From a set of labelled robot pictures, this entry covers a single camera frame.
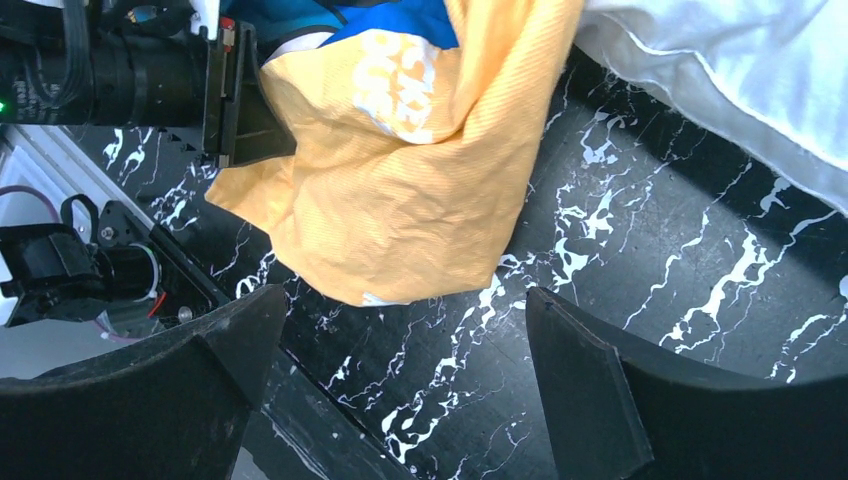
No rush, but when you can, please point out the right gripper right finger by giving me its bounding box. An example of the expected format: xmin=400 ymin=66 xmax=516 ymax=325
xmin=525 ymin=287 xmax=847 ymax=479

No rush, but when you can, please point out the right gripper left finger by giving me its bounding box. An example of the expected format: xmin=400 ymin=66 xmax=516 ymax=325
xmin=1 ymin=285 xmax=286 ymax=479

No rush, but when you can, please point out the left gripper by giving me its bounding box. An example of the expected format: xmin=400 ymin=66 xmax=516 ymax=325
xmin=1 ymin=1 xmax=296 ymax=169

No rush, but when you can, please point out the yellow and blue pillowcase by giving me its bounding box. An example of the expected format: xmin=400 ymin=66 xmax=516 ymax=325
xmin=206 ymin=1 xmax=584 ymax=306

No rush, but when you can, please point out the white pillow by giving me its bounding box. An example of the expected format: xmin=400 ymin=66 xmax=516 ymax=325
xmin=575 ymin=1 xmax=847 ymax=211

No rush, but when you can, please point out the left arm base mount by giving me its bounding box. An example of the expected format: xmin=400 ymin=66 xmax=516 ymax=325
xmin=1 ymin=194 xmax=229 ymax=328

